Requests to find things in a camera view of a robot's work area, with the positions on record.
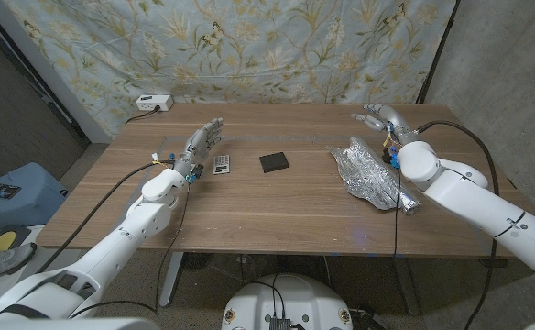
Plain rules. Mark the small grey calculator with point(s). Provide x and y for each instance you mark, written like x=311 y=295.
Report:
x=221 y=165

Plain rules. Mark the crinkled aluminum foil roll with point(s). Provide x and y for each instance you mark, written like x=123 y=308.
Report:
x=363 y=174

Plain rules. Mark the black power adapter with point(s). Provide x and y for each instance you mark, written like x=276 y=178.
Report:
x=368 y=318

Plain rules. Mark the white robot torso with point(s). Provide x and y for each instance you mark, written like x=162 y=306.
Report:
x=290 y=298

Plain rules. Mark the black torso connector box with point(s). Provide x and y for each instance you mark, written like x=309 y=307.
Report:
x=280 y=323

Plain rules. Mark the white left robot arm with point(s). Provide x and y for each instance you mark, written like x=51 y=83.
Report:
x=112 y=247

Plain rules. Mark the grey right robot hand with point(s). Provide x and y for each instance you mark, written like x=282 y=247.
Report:
x=389 y=119

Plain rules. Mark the floral printed backdrop cloth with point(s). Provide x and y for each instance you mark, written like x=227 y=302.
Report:
x=249 y=50

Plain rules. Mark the black round fan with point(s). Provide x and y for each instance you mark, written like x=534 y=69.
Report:
x=199 y=261

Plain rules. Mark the black backdrop pole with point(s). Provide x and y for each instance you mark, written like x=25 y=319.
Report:
x=434 y=57

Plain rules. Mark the blue plastic bin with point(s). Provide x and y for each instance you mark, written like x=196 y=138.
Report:
x=25 y=201

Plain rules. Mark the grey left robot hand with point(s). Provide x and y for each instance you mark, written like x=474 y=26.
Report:
x=199 y=144

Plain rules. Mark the white power strip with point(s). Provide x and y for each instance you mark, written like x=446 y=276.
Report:
x=154 y=102

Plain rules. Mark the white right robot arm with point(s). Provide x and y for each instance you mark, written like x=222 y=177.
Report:
x=473 y=204

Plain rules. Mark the black printed card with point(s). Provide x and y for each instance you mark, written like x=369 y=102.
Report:
x=3 y=190

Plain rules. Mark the white table leg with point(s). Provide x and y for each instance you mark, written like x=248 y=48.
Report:
x=170 y=279
x=407 y=286

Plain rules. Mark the black foam block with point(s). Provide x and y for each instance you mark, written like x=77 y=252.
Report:
x=274 y=162

